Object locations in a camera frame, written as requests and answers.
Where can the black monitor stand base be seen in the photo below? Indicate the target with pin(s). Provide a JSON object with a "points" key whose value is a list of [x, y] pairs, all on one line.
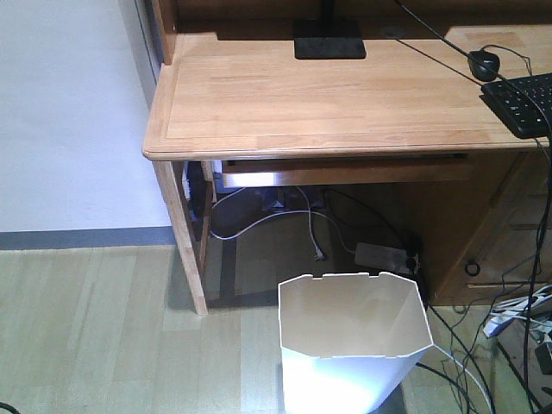
{"points": [[327, 37]]}

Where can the white power strip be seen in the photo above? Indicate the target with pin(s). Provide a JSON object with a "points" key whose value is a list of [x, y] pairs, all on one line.
{"points": [[394, 260], [517, 309]]}

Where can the white power strip right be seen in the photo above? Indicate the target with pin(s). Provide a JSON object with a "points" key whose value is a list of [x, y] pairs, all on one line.
{"points": [[517, 309]]}

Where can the black computer mouse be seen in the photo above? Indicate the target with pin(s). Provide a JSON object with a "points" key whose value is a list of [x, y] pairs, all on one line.
{"points": [[483, 65]]}

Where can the black keyboard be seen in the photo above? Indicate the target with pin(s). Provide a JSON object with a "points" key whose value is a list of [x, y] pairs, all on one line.
{"points": [[523, 104]]}

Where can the white plastic trash bin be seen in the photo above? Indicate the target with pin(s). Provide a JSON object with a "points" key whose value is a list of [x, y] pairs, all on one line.
{"points": [[348, 340]]}

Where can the wooden desk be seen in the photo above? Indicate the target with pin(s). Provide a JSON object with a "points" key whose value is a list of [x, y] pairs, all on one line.
{"points": [[408, 113]]}

